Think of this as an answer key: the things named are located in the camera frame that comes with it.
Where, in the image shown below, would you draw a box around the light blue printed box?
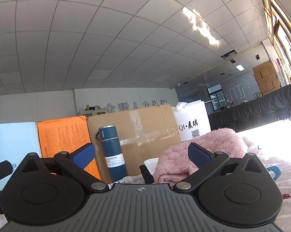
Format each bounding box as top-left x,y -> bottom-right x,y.
0,121 -> 42,191

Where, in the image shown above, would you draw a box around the orange printed box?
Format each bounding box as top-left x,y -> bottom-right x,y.
36,115 -> 101,181

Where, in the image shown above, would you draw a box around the blue thermos bottle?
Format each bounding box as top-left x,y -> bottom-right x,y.
96,125 -> 128,182

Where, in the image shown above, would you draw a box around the stacked cardboard boxes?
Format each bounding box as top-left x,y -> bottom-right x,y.
252,61 -> 281,95

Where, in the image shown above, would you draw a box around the black leather sofa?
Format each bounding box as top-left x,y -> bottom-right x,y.
208,84 -> 291,132

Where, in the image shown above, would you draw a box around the large brown cardboard box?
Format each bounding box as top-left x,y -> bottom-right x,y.
87,104 -> 181,183

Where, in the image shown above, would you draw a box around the pink knitted sweater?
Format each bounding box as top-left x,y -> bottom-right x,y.
154,128 -> 248,186

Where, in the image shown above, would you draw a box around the beige glass door cabinet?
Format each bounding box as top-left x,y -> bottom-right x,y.
78,109 -> 107,117

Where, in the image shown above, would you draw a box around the white folded garment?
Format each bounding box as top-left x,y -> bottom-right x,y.
144,158 -> 159,176

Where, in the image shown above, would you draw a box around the white shopping bag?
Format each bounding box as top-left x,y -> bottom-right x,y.
172,100 -> 211,142

